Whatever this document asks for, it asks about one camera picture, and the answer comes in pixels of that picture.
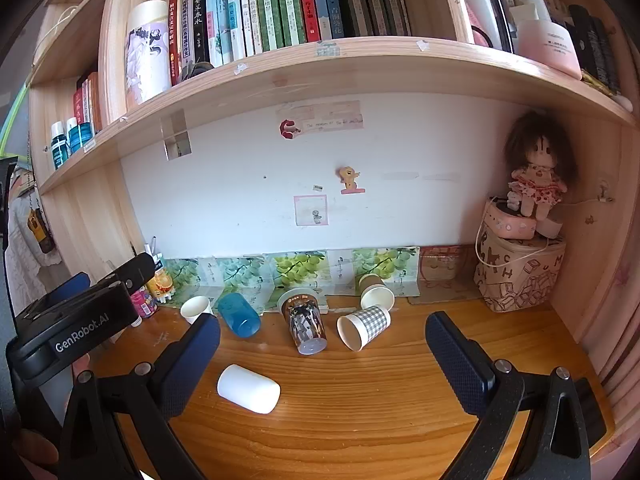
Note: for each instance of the yellow pony sticker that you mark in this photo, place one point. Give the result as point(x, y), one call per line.
point(350, 177)

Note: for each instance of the paper note strip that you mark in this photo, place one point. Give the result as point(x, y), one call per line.
point(330, 115)

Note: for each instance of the white tube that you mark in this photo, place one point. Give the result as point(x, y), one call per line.
point(534, 7)

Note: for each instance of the dark red book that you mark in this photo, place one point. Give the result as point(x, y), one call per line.
point(81, 102)

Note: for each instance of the checkered paper cup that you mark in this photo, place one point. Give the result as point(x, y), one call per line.
point(367, 322)

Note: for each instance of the pink print paper sheet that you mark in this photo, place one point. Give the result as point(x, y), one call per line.
point(442, 265)

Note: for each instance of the patterned beige bag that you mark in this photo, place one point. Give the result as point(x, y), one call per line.
point(520, 277)

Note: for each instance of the dark printed cup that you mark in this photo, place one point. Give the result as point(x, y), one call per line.
point(305, 324)

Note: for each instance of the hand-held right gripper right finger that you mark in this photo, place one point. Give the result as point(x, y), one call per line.
point(455, 355)

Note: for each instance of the orange small bottle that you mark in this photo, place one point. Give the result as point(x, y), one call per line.
point(162, 284)

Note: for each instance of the blue plastic cup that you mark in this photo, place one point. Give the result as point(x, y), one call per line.
point(239, 314)

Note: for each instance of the pink small bottle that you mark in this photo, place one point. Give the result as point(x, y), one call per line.
point(144, 302)

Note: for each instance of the pink cream jar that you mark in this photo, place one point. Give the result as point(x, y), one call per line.
point(547, 45)

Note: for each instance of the tall white bottle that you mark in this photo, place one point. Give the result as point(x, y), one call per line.
point(475, 0)

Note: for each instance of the brown-haired rag doll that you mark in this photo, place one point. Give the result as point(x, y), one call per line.
point(537, 175)

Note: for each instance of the pink round case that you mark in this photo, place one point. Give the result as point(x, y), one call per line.
point(510, 221)

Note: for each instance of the teal bottle white cap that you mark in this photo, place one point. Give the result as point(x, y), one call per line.
point(58, 146)

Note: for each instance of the red wall sticker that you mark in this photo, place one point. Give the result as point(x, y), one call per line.
point(288, 128)

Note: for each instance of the plain white cup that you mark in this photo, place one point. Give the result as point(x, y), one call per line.
point(248, 388)

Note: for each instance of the row of colourful books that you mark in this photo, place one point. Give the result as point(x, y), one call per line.
point(280, 7)

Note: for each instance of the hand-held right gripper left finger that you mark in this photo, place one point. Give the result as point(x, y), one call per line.
point(192, 360)

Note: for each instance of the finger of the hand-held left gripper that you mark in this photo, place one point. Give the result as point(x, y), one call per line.
point(134, 271)

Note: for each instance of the clear tape patch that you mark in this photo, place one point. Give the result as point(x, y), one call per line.
point(176, 135)

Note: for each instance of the pink square sticker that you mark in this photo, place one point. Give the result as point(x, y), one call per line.
point(310, 210)

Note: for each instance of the small white paper cup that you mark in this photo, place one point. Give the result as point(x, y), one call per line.
point(196, 310)

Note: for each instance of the wooden bookshelf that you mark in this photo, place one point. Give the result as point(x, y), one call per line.
point(350, 66)

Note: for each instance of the white printed cylinder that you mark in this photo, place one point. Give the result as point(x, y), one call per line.
point(147, 52)

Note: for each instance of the grape print paper sheet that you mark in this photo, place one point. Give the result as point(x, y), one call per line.
point(295, 272)

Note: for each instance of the brown paper cup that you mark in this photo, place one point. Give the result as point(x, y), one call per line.
point(375, 294)

